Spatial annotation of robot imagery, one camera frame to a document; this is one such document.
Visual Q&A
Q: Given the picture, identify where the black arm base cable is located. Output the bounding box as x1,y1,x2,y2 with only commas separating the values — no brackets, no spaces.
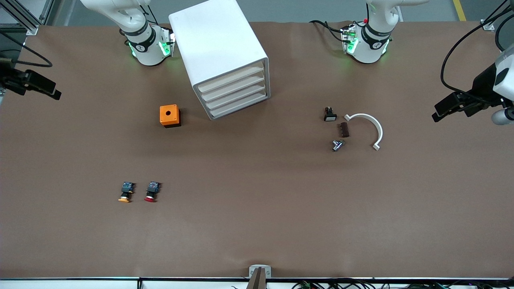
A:
137,3,159,26
308,19,347,43

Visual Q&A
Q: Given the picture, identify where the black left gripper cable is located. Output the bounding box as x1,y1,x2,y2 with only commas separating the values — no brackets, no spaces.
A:
440,0,514,95

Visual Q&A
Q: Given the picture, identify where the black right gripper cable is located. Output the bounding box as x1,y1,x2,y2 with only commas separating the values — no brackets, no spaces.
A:
0,29,53,69

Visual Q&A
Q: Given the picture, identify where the orange push button switch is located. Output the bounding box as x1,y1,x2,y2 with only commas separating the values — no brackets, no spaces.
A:
118,182,136,203

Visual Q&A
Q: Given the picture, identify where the table edge frame rail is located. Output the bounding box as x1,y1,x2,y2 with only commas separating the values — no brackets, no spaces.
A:
0,277,514,289

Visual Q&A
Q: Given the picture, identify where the white curved plastic bracket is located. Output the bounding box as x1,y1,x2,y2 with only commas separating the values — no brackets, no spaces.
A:
344,113,383,151

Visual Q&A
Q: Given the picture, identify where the aluminium frame profile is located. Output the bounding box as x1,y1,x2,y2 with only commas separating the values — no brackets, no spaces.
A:
0,0,55,36
481,0,514,31

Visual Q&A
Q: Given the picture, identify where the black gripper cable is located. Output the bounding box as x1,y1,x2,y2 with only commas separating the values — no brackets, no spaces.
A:
0,29,53,69
440,0,514,95

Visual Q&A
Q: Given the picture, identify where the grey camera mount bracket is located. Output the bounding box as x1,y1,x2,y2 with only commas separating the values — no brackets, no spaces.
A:
246,265,272,289

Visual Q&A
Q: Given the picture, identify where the black right arm base cable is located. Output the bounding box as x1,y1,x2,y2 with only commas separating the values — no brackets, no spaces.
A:
137,3,159,26

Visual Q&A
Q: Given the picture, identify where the white drawer cabinet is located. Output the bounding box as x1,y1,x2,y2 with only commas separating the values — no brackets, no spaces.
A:
169,0,271,121

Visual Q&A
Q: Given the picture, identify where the orange box with hole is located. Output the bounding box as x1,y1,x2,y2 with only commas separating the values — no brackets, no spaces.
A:
159,104,182,128

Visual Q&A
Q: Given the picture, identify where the red push button switch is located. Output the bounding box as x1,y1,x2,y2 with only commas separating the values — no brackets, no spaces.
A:
144,181,161,203

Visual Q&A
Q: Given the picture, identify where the black cable bundle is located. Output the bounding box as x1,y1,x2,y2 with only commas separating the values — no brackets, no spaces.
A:
231,280,514,289

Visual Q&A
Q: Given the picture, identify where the black left arm base cable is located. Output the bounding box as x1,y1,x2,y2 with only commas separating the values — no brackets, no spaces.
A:
308,19,347,43

